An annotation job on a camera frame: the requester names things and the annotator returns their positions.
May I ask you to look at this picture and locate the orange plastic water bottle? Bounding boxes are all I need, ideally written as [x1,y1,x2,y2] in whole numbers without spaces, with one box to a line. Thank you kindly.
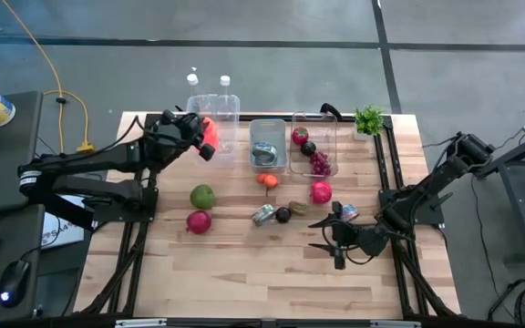
[200,116,221,155]

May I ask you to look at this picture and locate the black aluminium table frame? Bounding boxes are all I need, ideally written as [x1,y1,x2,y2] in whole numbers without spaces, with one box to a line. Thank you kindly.
[74,112,463,320]

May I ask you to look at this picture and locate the grey side desk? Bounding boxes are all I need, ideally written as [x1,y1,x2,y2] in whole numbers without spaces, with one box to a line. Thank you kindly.
[0,89,47,323]

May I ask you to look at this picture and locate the tin can with blue label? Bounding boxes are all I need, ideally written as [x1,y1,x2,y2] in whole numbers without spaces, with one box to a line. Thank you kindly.
[340,203,361,223]

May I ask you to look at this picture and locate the green apple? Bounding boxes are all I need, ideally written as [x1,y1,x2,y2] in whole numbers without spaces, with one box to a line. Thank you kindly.
[189,183,217,210]

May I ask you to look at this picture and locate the tin can with green label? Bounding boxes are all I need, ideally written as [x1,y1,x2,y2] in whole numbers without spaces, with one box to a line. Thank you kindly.
[252,144,278,167]

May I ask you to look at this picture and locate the clear plastic bottle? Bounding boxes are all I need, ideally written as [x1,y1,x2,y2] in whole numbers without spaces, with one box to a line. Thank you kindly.
[216,74,241,154]
[185,72,213,115]

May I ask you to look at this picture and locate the red grape bunch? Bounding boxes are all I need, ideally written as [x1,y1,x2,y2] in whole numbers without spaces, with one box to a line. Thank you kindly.
[309,150,333,177]

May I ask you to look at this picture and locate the white printed sign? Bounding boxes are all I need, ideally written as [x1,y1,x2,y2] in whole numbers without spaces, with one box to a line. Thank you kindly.
[41,211,86,250]

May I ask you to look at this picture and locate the black curved cable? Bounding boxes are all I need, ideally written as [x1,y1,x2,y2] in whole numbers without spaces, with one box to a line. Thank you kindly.
[319,102,344,122]

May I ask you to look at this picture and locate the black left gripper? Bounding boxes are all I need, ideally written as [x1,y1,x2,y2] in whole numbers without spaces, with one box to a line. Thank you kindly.
[150,111,217,162]

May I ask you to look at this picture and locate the low clear plastic bin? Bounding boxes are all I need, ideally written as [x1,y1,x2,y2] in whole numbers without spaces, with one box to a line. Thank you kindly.
[288,111,339,179]

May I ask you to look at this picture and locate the red strawberry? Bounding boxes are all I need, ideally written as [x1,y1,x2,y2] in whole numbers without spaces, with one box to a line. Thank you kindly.
[291,126,310,147]

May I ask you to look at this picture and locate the black computer mouse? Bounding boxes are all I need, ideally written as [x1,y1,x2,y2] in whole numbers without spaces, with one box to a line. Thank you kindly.
[0,259,31,309]

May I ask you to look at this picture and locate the yellow power cable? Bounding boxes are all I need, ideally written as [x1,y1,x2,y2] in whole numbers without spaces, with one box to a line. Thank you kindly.
[0,0,96,154]

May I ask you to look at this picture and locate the tall clear plastic bin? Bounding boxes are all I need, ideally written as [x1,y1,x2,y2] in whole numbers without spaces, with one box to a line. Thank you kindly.
[184,93,242,169]

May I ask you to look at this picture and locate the tin can with peach label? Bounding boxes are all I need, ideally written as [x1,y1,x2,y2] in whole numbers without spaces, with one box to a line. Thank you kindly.
[251,203,276,228]

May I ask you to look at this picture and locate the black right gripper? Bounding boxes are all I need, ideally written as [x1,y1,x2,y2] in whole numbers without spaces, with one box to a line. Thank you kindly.
[307,200,390,272]

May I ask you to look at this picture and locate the orange mandarins with leaf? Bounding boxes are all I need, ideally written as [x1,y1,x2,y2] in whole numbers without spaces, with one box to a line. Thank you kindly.
[255,172,280,197]

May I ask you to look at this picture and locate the tin can with teal label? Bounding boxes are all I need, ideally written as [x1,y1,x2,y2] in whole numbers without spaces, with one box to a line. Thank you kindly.
[253,140,279,159]

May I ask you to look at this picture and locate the green plant in white pot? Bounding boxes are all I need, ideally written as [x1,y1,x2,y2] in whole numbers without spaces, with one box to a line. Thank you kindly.
[353,104,386,141]

